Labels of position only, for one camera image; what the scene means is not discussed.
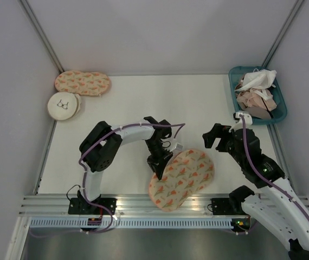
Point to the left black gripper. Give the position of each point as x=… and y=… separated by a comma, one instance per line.
x=158, y=164

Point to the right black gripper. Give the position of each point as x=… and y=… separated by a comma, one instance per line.
x=216, y=131

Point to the floral mesh laundry bag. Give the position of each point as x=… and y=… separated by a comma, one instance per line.
x=189, y=172

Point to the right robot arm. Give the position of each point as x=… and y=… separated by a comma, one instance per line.
x=290, y=222

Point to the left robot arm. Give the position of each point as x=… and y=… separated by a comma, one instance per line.
x=100, y=147

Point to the taupe bra in basket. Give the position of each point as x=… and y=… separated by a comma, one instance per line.
x=258, y=112

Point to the pink bra in basket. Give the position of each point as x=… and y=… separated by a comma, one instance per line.
x=256, y=98

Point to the white bra in basket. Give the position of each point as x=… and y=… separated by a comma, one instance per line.
x=260, y=80

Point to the round cream laundry bag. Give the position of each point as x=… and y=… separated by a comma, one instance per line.
x=64, y=106

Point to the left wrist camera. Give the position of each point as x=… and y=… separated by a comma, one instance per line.
x=176, y=147

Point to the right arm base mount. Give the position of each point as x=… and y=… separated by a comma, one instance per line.
x=222, y=207

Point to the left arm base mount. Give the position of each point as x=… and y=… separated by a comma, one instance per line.
x=78, y=206

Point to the aluminium front rail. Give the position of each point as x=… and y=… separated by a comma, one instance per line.
x=127, y=205

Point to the white slotted cable duct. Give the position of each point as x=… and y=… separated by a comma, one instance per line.
x=128, y=223

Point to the right aluminium frame post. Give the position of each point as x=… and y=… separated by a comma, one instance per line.
x=295, y=10

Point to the aluminium frame post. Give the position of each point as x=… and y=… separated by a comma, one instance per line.
x=34, y=21
x=295, y=10

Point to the left aluminium frame post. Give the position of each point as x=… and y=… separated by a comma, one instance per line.
x=34, y=21

